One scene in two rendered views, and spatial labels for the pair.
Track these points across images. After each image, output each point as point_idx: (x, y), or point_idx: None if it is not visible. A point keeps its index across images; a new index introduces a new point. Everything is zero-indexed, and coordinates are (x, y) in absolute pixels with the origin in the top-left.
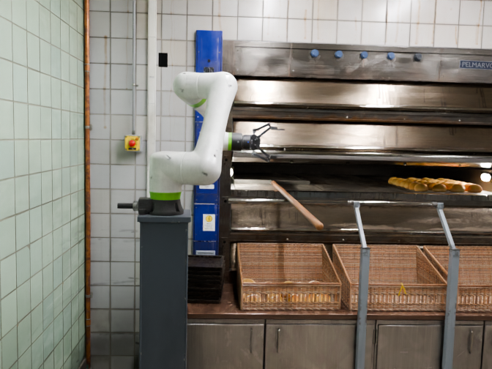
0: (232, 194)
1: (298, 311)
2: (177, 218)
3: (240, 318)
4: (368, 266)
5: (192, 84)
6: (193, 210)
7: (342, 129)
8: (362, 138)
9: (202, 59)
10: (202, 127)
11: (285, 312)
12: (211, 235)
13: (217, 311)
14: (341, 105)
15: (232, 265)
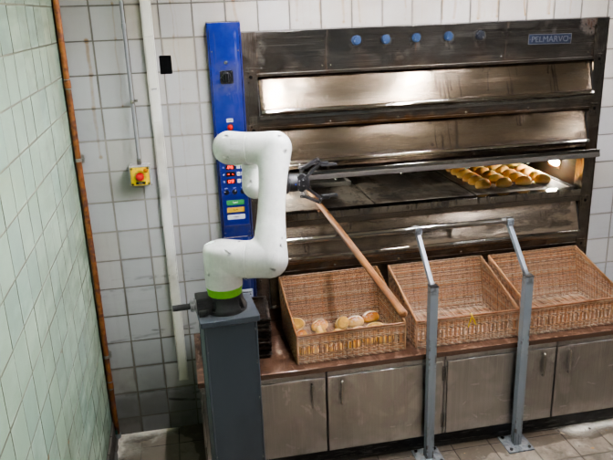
0: None
1: (360, 358)
2: (245, 318)
3: (298, 375)
4: (437, 306)
5: (238, 151)
6: None
7: (392, 131)
8: (417, 140)
9: (217, 61)
10: (259, 207)
11: (347, 362)
12: None
13: (271, 370)
14: (391, 105)
15: (274, 301)
